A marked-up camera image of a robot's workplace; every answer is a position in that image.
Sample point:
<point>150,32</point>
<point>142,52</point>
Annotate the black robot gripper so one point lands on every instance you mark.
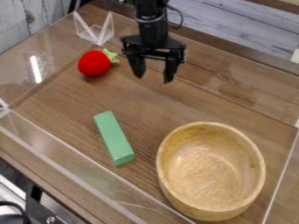
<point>152,44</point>

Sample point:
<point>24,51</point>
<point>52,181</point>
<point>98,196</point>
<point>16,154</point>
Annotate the red plush strawberry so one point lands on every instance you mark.
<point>94,62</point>

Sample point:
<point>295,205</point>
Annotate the round wooden bowl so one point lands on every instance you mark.
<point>210,170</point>

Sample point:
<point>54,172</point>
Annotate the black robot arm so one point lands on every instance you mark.
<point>150,10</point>

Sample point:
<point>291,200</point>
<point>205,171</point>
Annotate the green rectangular block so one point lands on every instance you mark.
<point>114,139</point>

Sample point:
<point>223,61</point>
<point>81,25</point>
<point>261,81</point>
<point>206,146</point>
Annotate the clear acrylic enclosure wall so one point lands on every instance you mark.
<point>84,186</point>

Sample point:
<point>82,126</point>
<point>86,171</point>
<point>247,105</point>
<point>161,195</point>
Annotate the black table leg bracket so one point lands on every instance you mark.
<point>38,213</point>

